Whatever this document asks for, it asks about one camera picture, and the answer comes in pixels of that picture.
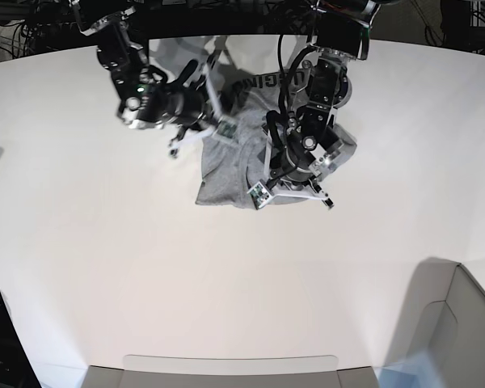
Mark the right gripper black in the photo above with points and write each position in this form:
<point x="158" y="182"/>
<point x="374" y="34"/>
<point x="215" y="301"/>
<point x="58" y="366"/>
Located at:
<point x="189" y="101"/>

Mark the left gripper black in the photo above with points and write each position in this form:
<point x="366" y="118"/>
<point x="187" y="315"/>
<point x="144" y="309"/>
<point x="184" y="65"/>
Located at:
<point x="295" y="160"/>

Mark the grey T-shirt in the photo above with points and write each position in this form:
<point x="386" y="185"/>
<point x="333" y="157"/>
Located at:
<point x="228" y="171"/>

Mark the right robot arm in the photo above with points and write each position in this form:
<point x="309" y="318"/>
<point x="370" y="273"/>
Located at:
<point x="148" y="98"/>

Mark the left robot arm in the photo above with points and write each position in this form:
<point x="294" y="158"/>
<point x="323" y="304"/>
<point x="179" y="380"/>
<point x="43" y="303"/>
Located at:
<point x="316" y="84"/>

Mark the grey bin right front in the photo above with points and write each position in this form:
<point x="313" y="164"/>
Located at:
<point x="440" y="343"/>

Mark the grey tray front centre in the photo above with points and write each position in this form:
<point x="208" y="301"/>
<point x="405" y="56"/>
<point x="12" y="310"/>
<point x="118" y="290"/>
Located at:
<point x="160" y="371"/>

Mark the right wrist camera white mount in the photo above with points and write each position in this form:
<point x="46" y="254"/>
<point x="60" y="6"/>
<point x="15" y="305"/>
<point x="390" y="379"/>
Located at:
<point x="226" y="132"/>

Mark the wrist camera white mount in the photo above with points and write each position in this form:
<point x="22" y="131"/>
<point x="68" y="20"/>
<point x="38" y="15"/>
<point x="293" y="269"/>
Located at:
<point x="226" y="132"/>
<point x="261" y="196"/>

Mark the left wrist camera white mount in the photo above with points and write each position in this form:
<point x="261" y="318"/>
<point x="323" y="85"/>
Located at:
<point x="261" y="196"/>

